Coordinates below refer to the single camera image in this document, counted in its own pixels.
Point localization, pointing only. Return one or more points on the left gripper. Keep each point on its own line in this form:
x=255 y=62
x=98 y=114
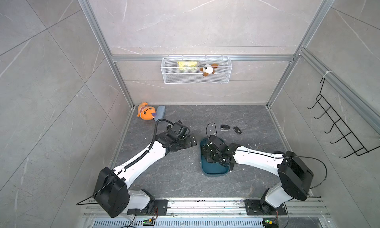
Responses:
x=188 y=143

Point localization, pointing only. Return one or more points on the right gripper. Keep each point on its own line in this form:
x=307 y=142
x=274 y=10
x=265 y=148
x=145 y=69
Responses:
x=207 y=152

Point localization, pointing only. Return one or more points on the black car key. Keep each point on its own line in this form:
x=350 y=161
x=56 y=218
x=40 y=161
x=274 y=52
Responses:
x=237 y=130
x=231 y=166
x=224 y=127

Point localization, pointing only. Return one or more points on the teal storage tray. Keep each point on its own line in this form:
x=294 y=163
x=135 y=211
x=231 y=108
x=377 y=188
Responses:
x=212 y=169

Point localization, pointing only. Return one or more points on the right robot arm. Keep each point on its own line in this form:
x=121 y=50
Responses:
x=295 y=176

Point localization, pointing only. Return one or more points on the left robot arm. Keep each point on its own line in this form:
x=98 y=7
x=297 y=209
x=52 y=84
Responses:
x=112 y=190

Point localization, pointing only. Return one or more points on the blue glasses case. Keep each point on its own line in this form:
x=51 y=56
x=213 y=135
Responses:
x=160 y=111

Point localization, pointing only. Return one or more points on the orange plush toy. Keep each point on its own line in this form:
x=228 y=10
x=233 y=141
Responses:
x=146 y=112

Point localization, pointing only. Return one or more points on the brown white plush dog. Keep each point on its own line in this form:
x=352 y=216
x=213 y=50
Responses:
x=209 y=69

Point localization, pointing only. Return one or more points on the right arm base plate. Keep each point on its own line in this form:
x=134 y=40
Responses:
x=254 y=207

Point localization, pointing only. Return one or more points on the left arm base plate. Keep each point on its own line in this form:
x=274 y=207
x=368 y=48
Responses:
x=155 y=208

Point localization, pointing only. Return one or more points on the white wire basket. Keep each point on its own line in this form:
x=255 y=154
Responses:
x=172 y=75

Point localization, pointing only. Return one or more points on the aluminium mounting rail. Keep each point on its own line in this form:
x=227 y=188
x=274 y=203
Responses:
x=235 y=207

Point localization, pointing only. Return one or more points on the black wall hook rack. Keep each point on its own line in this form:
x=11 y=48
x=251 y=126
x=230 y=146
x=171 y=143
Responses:
x=356 y=147

